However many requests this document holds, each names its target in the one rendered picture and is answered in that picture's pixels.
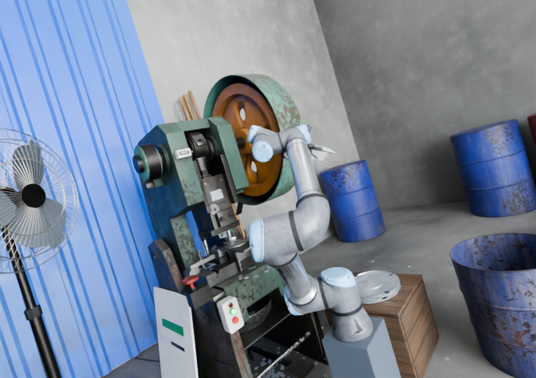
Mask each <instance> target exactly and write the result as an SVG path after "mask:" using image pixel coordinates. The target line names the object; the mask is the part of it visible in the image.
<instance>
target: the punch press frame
mask: <svg viewBox="0 0 536 378"><path fill-rule="evenodd" d="M190 132H200V133H201V134H202V135H203V137H204V138H205V140H209V141H211V142H212V144H213V147H214V150H215V155H214V157H213V159H214V158H215V157H217V156H220V155H225V158H226V162H227V166H228V168H229V172H230V174H231V179H232V182H233V184H234V189H235V192H236V193H238V192H240V191H241V190H242V189H244V188H246V187H248V186H250V185H249V183H248V179H247V177H246V173H245V169H244V166H243V164H242V159H241V156H240V154H239V150H238V146H237V143H236V140H235V136H234V133H233V130H232V127H231V124H230V123H229V122H228V121H226V120H225V119H224V118H223V117H221V116H216V117H210V118H203V119H198V120H186V121H180V122H173V123H167V124H157V125H156V126H155V127H154V128H153V129H152V130H151V131H150V132H149V133H148V134H147V135H146V136H144V137H143V138H142V139H141V140H140V141H139V142H138V145H141V144H153V145H154V146H155V147H156V149H157V151H158V153H160V154H161V156H162V158H163V162H164V163H163V166H162V169H163V170H162V175H161V177H162V180H163V183H164V185H163V186H162V187H156V188H152V189H150V190H146V191H144V190H143V193H144V198H145V202H146V205H147V209H148V213H149V217H150V220H151V224H152V228H153V230H154V232H155V235H156V239H160V238H162V239H163V240H164V241H165V243H166V244H167V245H168V246H169V247H170V249H171V252H172V254H173V257H174V259H175V262H176V264H177V266H178V268H179V272H180V273H181V275H182V278H183V279H184V276H183V271H185V270H187V269H188V267H187V266H188V265H190V264H192V263H193V262H196V261H198V260H199V256H198V254H197V250H196V248H195V244H194V240H193V237H192V235H191V231H190V227H189V225H188V222H187V218H186V215H185V214H186V213H187V212H188V211H191V213H192V214H193V212H192V209H193V208H195V207H196V206H198V205H199V204H200V203H202V202H203V201H205V199H204V197H203V192H202V189H201V186H200V184H199V179H198V176H197V174H196V170H195V166H194V164H193V161H192V158H191V156H189V157H187V158H183V159H175V154H174V152H175V151H177V150H181V149H185V148H189V147H188V145H187V141H186V137H185V135H184V134H186V133H190ZM193 217H194V220H195V223H196V226H197V228H198V231H201V230H204V229H203V224H202V221H201V218H200V216H199V215H193ZM228 240H229V238H228V235H227V236H226V237H224V238H218V235H216V236H213V237H210V238H207V245H208V247H209V250H210V248H211V247H212V246H214V245H216V246H217V245H220V244H222V243H224V242H226V241H228ZM210 252H211V250H210ZM254 266H256V267H255V268H253V269H252V270H248V269H246V270H244V271H242V272H238V273H236V274H235V275H233V276H231V277H229V278H228V279H226V280H224V281H222V282H220V283H219V284H217V285H215V286H213V287H211V288H213V289H218V290H221V291H224V293H225V295H226V296H225V297H227V296H232V297H236V299H237V302H238V307H239V309H240V312H241V314H242V319H243V322H244V323H245V322H246V321H248V320H249V319H250V318H249V315H248V312H247V310H246V308H247V307H249V306H250V305H252V304H254V303H255V302H256V301H258V300H259V299H261V298H262V297H264V296H266V295H267V294H268V293H270V292H271V291H273V290H274V289H276V288H277V291H278V295H279V296H283V295H284V287H285V286H284V282H283V281H282V279H281V278H280V276H279V274H278V272H277V271H276V269H275V268H274V267H271V266H270V267H269V268H268V269H266V267H267V266H268V265H267V264H266V263H265V262H264V261H262V262H256V263H255V264H254V265H253V266H251V268H252V267H254ZM249 268H250V267H249ZM266 270H268V271H267V272H266V273H264V271H266ZM239 275H242V276H241V278H243V279H241V280H239V277H238V276H239ZM256 275H258V277H257V278H254V276H256ZM245 277H248V278H247V279H244V278H245ZM309 335H310V331H307V332H306V333H305V334H303V335H302V336H301V337H300V338H299V339H298V340H297V341H295V342H294V343H293V344H292V345H291V346H290V347H289V348H288V349H287V350H286V351H285V352H283V353H282V354H281V355H280V356H279V357H278V358H277V359H275V360H274V361H273V362H272V363H271V364H270V365H268V366H267V367H266V368H265V369H264V370H263V371H261V372H260V373H259V374H258V375H257V376H256V377H255V378H263V377H264V376H265V375H266V374H267V373H268V372H270V371H271V370H272V369H273V368H274V367H275V366H276V365H277V364H279V363H280V362H281V361H282V360H283V359H284V358H285V357H287V356H288V355H289V354H290V353H291V352H292V351H293V350H294V349H296V347H298V346H299V345H300V343H302V342H303V341H304V340H305V339H306V338H307V337H308V336H309Z"/></svg>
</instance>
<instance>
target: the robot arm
mask: <svg viewBox="0 0 536 378"><path fill-rule="evenodd" d="M311 129H312V127H311V126H310V125H309V124H307V125H300V126H295V127H294V128H290V129H287V130H285V131H282V132H273V131H271V130H268V129H265V128H262V127H258V126H255V125H252V126H251V127H250V131H249V132H248V136H247V139H246V141H247V142H248V143H250V144H253V146H252V153H253V157H254V158H255V159H256V160H257V161H258V162H266V161H268V160H269V159H271V157H272V155H275V154H278V153H282V154H281V157H282V158H284V159H288V160H289V162H290V168H291V171H292V175H293V179H294V186H295V189H296V193H297V197H298V200H297V202H296V208H297V209H296V210H293V211H287V212H284V213H281V214H278V215H273V216H270V217H267V218H264V219H259V220H256V221H253V222H251V223H250V225H249V228H248V235H249V243H250V251H251V253H252V257H253V259H254V260H255V261H256V262H262V261H264V262H265V263H266V264H267V265H268V266H271V267H274V268H275V269H276V271H277V272H278V274H279V276H280V278H281V279H282V281H283V282H284V284H285V287H284V298H285V302H286V305H287V308H288V310H289V311H290V312H291V313H292V314H293V315H304V314H305V313H312V312H316V311H319V310H323V309H330V308H331V311H332V330H333V335H334V336H335V337H336V338H337V339H338V340H340V341H345V342H354V341H360V340H363V339H365V338H366V337H368V336H369V335H370V334H371V333H372V331H373V325H372V320H371V318H370V317H369V315H368V314H367V313H366V311H365V309H364V308H363V306H362V304H361V299H360V296H359V293H358V290H357V286H356V281H355V280H354V277H353V274H352V272H351V271H350V270H347V269H345V268H341V267H333V268H328V269H326V270H323V271H322V272H321V276H320V277H318V278H312V277H311V276H310V275H308V274H307V273H306V271H305V268H304V266H303V265H302V262H301V260H300V258H299V256H298V252H300V251H303V250H308V249H311V248H312V247H314V246H316V245H317V244H318V243H319V242H320V241H321V240H322V238H323V237H324V235H325V232H326V231H327V228H328V225H329V218H330V209H329V202H328V199H327V197H326V196H325V195H323V194H322V193H321V188H320V185H319V182H318V180H317V175H316V172H315V170H314V167H313V160H314V158H318V160H319V161H323V160H324V158H325V157H326V155H327V153H332V154H336V152H335V151H333V150H332V149H330V148H326V147H323V146H320V145H317V144H311V139H310V136H309V132H310V130H311Z"/></svg>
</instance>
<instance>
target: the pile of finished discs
mask: <svg viewBox="0 0 536 378"><path fill-rule="evenodd" d="M353 277H354V276H353ZM354 280H355V281H356V286H357V290H358V293H359V296H360V299H361V304H372V303H377V302H381V301H386V300H388V299H390V298H392V297H394V296H395V295H397V294H398V293H399V291H400V288H401V284H400V279H399V277H398V276H397V275H395V274H392V273H391V272H388V271H382V270H375V271H369V272H364V273H361V274H358V275H357V277H354Z"/></svg>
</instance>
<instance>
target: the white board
mask: <svg viewBox="0 0 536 378"><path fill-rule="evenodd" d="M153 290H154V298H155V307H156V324H157V333H158V342H159V351H160V367H161V376H162V378H199V376H198V369H197V360H196V353H195V338H194V330H193V323H192V315H191V307H189V305H188V302H187V298H186V296H184V295H182V294H179V293H176V292H173V291H170V290H166V289H161V288H158V287H153Z"/></svg>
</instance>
